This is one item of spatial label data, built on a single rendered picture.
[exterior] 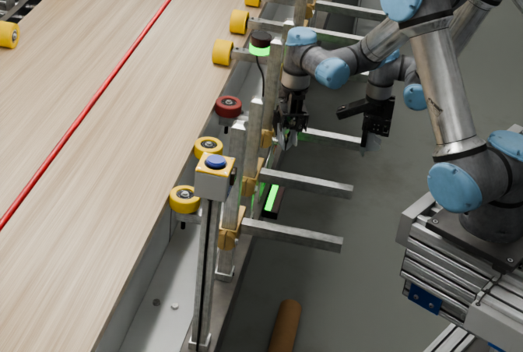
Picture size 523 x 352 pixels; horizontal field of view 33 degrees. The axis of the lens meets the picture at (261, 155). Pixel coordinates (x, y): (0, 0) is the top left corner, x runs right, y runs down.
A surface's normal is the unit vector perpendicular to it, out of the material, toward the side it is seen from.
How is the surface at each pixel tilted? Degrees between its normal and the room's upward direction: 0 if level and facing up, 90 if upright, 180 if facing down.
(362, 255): 0
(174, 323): 0
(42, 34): 0
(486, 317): 90
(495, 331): 90
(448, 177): 96
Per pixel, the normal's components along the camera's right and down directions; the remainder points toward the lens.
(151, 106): 0.11, -0.83
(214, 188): -0.19, 0.52
